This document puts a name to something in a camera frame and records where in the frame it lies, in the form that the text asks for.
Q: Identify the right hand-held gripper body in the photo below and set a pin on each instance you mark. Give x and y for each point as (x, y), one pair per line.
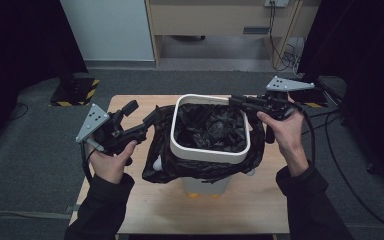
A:
(278, 106)

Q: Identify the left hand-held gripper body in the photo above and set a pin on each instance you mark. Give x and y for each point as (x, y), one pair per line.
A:
(113, 133)

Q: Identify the black plastic garbage bag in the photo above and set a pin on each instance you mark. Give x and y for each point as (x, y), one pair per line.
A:
(210, 128)

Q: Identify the white trash bin with face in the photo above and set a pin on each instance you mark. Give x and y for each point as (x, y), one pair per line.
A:
(206, 154)

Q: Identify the person's left hand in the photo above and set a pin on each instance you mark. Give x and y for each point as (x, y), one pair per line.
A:
(110, 165)

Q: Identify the person's right hand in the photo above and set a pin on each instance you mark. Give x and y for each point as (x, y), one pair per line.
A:
(290, 140)

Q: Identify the striped black stand base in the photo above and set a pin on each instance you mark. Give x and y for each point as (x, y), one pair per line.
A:
(313, 99)
(75, 93)

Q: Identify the black curtain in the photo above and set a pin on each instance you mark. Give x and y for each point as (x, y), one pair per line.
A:
(20, 40)
(363, 40)

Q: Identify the grey wall socket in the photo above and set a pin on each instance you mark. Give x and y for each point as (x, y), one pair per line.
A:
(276, 2)

